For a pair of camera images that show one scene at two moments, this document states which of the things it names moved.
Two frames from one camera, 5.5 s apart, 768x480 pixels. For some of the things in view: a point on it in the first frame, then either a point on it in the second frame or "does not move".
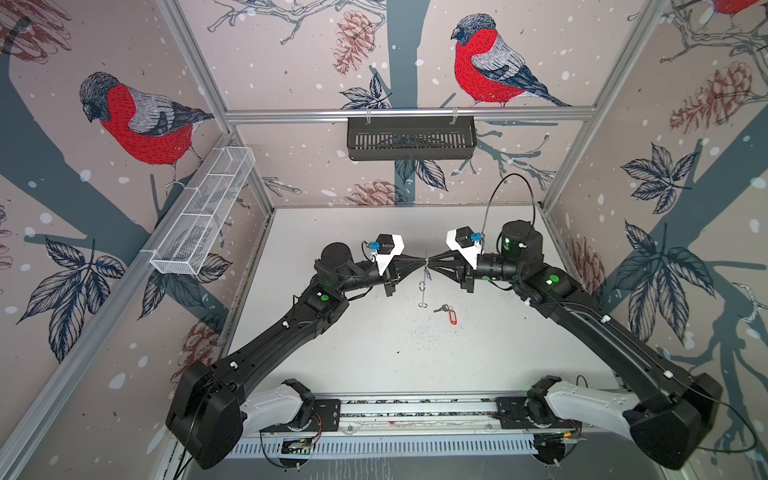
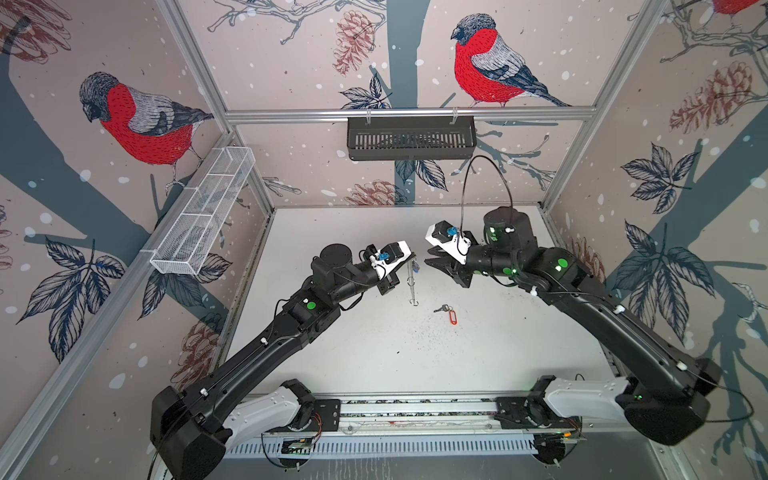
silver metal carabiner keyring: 422,285 -> 411,281
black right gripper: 465,274 does not move
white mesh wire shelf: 200,217 does not move
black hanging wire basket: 411,140 does not move
